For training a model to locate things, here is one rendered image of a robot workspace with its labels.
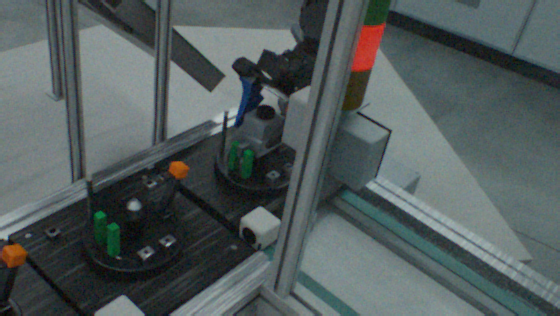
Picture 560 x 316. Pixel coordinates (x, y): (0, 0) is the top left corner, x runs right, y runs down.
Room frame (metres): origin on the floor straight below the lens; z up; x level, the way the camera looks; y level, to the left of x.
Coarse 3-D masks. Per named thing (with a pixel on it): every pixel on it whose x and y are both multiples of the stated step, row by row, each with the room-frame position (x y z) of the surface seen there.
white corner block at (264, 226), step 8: (248, 216) 0.66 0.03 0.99; (256, 216) 0.66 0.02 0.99; (264, 216) 0.66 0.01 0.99; (272, 216) 0.67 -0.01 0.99; (240, 224) 0.65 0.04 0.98; (248, 224) 0.64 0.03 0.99; (256, 224) 0.64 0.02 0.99; (264, 224) 0.65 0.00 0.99; (272, 224) 0.65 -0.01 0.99; (240, 232) 0.65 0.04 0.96; (248, 232) 0.64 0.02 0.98; (256, 232) 0.63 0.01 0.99; (264, 232) 0.63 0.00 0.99; (272, 232) 0.64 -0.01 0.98; (248, 240) 0.63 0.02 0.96; (256, 240) 0.63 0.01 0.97; (264, 240) 0.63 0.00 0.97; (272, 240) 0.65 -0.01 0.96; (256, 248) 0.63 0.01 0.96
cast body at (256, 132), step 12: (264, 108) 0.79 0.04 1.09; (252, 120) 0.77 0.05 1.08; (264, 120) 0.77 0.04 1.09; (276, 120) 0.78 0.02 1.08; (240, 132) 0.77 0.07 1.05; (252, 132) 0.77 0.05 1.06; (264, 132) 0.76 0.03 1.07; (240, 144) 0.75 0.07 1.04; (252, 144) 0.76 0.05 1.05; (264, 144) 0.76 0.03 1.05; (240, 156) 0.74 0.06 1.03
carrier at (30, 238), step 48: (96, 192) 0.66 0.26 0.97; (144, 192) 0.68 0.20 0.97; (48, 240) 0.55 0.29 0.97; (96, 240) 0.55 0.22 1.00; (144, 240) 0.57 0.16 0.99; (192, 240) 0.60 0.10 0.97; (240, 240) 0.62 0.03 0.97; (96, 288) 0.49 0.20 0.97; (144, 288) 0.50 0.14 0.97; (192, 288) 0.52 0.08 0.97
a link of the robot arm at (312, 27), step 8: (304, 0) 0.89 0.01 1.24; (320, 0) 0.83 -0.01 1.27; (328, 0) 0.83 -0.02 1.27; (304, 8) 0.82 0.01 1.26; (312, 8) 0.82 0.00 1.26; (320, 8) 0.82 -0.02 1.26; (304, 16) 0.81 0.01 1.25; (312, 16) 0.81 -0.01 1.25; (320, 16) 0.81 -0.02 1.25; (304, 24) 0.80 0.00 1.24; (312, 24) 0.80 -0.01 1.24; (320, 24) 0.80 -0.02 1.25; (304, 32) 0.79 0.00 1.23; (312, 32) 0.79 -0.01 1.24; (320, 32) 0.79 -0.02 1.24; (304, 40) 0.81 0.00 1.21; (312, 40) 0.79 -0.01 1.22; (320, 40) 0.79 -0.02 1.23; (312, 48) 0.82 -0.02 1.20
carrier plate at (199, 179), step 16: (240, 128) 0.90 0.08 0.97; (208, 144) 0.84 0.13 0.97; (160, 160) 0.77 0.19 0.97; (176, 160) 0.78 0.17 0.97; (192, 160) 0.78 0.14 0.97; (208, 160) 0.79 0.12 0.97; (192, 176) 0.74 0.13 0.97; (208, 176) 0.75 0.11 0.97; (192, 192) 0.71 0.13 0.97; (208, 192) 0.71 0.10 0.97; (224, 192) 0.72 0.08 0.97; (208, 208) 0.69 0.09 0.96; (224, 208) 0.68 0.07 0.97; (240, 208) 0.69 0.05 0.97; (256, 208) 0.70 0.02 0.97; (272, 208) 0.71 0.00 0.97; (224, 224) 0.66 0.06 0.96
